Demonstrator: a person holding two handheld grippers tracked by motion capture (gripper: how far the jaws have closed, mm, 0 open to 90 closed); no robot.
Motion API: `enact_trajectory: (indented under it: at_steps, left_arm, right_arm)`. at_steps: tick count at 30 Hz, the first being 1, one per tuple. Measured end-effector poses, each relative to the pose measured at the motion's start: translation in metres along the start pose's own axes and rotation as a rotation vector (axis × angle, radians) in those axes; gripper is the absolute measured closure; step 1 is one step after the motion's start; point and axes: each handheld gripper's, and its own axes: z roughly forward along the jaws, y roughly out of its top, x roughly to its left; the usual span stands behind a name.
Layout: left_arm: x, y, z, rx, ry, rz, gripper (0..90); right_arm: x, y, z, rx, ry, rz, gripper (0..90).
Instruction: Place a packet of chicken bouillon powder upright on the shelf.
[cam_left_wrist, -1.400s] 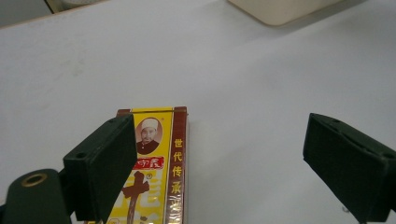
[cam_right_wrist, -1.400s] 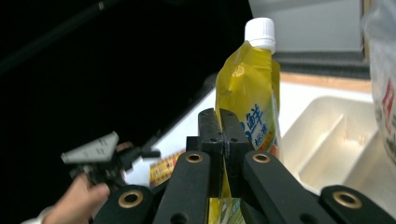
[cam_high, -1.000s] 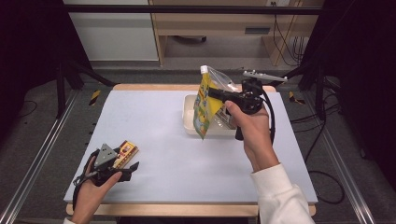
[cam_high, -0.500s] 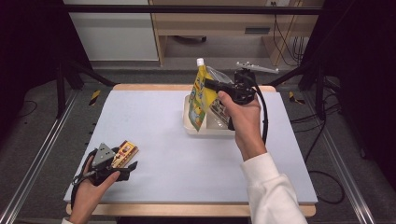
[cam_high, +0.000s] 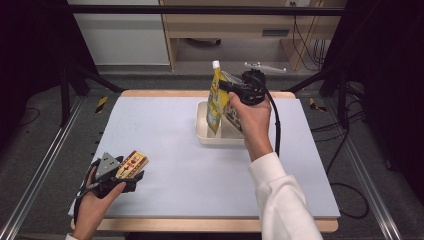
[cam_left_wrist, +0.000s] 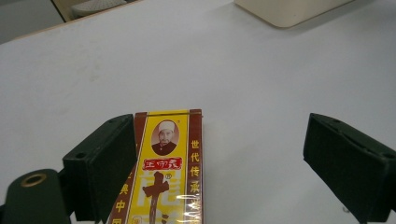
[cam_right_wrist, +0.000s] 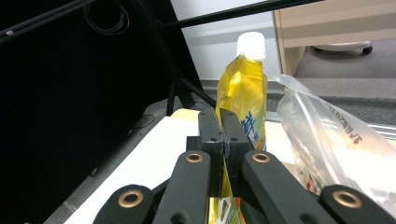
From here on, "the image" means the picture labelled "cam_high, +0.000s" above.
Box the wooden shelf unit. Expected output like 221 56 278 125
159 0 348 72

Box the person's right hand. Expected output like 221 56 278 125
228 92 273 162

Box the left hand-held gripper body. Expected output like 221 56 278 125
89 152 138 200

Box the cream plastic bin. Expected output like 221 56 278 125
194 100 248 146

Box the black horizontal crossbar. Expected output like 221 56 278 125
66 4 348 17

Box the white cabinet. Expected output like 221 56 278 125
66 0 171 67

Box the yellow spout pouch white cap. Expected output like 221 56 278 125
205 60 232 135

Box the thin black floor cable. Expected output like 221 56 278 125
16 107 41 128

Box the black hanging cable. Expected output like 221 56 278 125
291 1 329 72

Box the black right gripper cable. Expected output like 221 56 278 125
253 74 282 158

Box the black metal stand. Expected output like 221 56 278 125
286 66 351 129
59 63 124 128

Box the yellow red snack box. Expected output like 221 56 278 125
114 150 150 180

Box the person's left hand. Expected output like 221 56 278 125
72 165 128 240

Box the pale blue table mat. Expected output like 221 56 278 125
68 96 341 219

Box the aluminium floor rail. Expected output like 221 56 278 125
0 96 86 240
333 99 404 240

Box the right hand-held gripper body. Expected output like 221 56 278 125
233 68 268 106

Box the clear seaweed packet white label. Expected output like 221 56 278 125
221 70 247 134

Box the yellow black tape marker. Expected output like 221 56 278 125
95 95 109 114
308 97 328 113

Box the black curtain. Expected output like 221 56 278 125
319 0 424 201
0 0 98 148

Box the white plastic bracket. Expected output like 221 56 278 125
243 61 287 73

